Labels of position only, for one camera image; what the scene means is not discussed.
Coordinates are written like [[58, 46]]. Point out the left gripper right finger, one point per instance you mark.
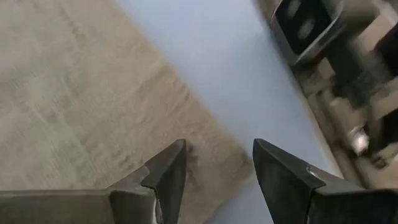
[[295, 199]]

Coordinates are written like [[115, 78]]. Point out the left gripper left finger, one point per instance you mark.
[[149, 199]]

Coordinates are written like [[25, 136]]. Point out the grey woven towel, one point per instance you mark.
[[77, 93]]

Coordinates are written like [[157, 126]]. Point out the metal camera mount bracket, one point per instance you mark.
[[345, 71]]

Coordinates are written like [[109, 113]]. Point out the silver-edged black camera box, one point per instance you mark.
[[301, 28]]

